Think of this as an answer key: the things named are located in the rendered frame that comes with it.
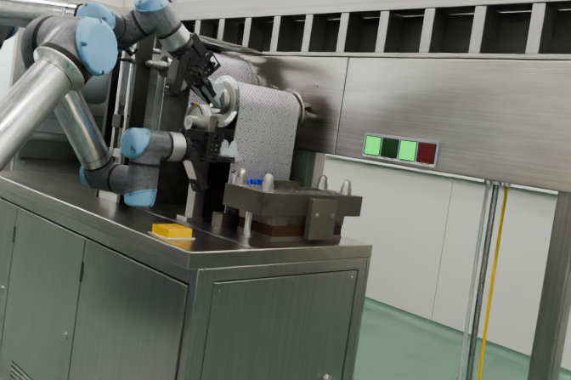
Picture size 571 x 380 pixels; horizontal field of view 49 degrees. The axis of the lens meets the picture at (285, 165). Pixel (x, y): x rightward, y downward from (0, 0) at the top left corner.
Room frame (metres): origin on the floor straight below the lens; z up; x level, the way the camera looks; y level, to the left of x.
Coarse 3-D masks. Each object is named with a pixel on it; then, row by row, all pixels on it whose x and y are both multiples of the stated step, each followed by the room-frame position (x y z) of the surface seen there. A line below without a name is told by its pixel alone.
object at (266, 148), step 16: (240, 128) 1.75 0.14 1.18; (256, 128) 1.79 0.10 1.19; (272, 128) 1.84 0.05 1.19; (288, 128) 1.88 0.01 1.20; (240, 144) 1.76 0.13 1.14; (256, 144) 1.80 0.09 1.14; (272, 144) 1.84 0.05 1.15; (288, 144) 1.89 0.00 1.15; (256, 160) 1.80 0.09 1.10; (272, 160) 1.85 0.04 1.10; (288, 160) 1.90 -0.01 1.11; (256, 176) 1.81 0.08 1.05; (288, 176) 1.90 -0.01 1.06
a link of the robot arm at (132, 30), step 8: (128, 16) 1.57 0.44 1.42; (128, 24) 1.54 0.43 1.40; (136, 24) 1.56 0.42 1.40; (128, 32) 1.54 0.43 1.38; (136, 32) 1.57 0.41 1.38; (144, 32) 1.58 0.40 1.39; (120, 40) 1.53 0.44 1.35; (128, 40) 1.57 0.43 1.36; (136, 40) 1.59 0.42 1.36; (120, 48) 1.59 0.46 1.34
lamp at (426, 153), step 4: (420, 144) 1.68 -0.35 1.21; (424, 144) 1.67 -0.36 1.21; (428, 144) 1.66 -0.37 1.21; (420, 148) 1.68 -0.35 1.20; (424, 148) 1.67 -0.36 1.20; (428, 148) 1.66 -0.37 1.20; (432, 148) 1.65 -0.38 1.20; (420, 152) 1.68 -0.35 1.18; (424, 152) 1.67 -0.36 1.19; (428, 152) 1.66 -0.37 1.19; (432, 152) 1.65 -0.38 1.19; (420, 156) 1.68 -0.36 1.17; (424, 156) 1.67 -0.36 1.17; (428, 156) 1.66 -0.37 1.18; (432, 156) 1.65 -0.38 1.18; (420, 160) 1.68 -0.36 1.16; (424, 160) 1.67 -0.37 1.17; (428, 160) 1.66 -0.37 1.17; (432, 160) 1.65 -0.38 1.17
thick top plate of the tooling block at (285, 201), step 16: (224, 192) 1.68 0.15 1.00; (240, 192) 1.63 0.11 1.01; (256, 192) 1.59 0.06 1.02; (272, 192) 1.60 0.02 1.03; (288, 192) 1.66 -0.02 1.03; (304, 192) 1.72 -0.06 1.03; (320, 192) 1.80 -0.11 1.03; (336, 192) 1.87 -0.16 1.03; (240, 208) 1.63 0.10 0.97; (256, 208) 1.59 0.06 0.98; (272, 208) 1.59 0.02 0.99; (288, 208) 1.64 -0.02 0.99; (304, 208) 1.68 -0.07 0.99; (336, 208) 1.77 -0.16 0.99; (352, 208) 1.82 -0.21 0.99
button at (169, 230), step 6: (156, 228) 1.49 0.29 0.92; (162, 228) 1.47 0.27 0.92; (168, 228) 1.47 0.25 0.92; (174, 228) 1.48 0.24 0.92; (180, 228) 1.49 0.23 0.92; (186, 228) 1.50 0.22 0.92; (162, 234) 1.47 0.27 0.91; (168, 234) 1.46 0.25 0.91; (174, 234) 1.47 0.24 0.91; (180, 234) 1.48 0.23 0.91; (186, 234) 1.49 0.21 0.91
